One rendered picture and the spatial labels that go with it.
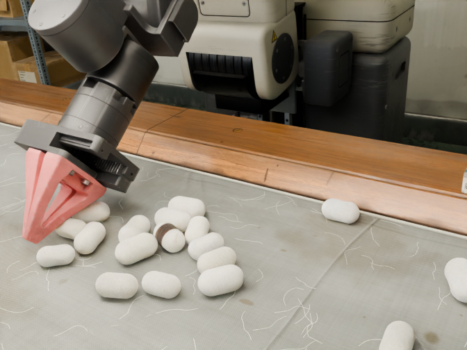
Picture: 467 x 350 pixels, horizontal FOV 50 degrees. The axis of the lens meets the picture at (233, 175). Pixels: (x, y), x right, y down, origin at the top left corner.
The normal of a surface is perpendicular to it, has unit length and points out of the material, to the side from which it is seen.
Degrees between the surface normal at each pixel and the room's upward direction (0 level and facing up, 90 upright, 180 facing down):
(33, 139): 38
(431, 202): 45
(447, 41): 89
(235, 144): 0
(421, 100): 88
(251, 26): 8
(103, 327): 0
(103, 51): 104
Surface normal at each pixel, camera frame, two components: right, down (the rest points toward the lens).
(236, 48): -0.51, 0.54
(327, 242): -0.07, -0.89
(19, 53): 0.83, 0.20
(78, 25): 0.55, 0.60
